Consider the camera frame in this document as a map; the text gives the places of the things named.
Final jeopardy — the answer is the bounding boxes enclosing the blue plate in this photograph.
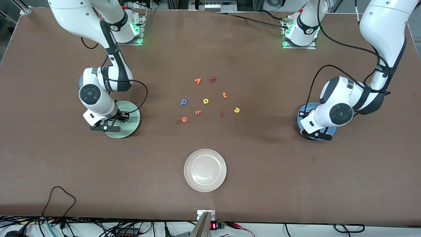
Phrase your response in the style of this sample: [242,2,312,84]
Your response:
[297,103,337,141]

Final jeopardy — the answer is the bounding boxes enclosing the pale green plate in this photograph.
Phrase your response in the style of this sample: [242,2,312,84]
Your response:
[101,101,141,139]

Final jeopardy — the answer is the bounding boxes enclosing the cream white plate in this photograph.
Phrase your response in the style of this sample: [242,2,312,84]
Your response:
[184,149,227,193]

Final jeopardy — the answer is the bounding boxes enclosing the red clip leads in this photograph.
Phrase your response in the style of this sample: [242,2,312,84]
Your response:
[226,222,255,237]

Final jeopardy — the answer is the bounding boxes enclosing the grey control box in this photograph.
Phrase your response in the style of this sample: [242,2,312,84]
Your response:
[188,0,238,13]

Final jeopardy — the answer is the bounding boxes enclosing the black power plug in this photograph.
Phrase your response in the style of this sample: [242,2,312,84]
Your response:
[5,225,27,237]

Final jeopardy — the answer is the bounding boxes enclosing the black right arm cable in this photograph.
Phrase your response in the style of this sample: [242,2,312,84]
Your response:
[81,36,148,115]

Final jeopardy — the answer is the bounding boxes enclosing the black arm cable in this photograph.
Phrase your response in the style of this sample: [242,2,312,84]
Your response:
[306,0,392,114]
[81,36,148,115]

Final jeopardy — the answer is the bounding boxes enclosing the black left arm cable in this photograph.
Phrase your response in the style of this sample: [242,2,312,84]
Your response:
[306,0,392,114]

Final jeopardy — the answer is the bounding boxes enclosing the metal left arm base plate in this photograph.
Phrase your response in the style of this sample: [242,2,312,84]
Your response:
[282,16,317,50]

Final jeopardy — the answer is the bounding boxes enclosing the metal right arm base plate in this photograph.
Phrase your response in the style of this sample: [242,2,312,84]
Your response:
[125,10,147,46]

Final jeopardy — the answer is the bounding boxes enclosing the black looped cable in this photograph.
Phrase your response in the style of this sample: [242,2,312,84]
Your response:
[42,186,76,228]

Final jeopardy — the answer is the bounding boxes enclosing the black cable on table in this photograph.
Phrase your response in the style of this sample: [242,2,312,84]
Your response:
[215,12,290,29]

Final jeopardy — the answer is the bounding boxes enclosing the black coiled cable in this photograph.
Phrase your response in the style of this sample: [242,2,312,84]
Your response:
[333,224,365,233]

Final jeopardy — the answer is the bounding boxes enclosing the teal cable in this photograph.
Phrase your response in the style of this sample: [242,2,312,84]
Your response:
[45,217,56,237]

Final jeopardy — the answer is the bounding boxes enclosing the aluminium frame extrusion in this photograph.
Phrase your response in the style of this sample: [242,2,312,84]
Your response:
[10,0,32,15]

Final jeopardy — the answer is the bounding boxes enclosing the grey metal camera mount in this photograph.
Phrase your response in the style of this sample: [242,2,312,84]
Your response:
[190,210,216,237]

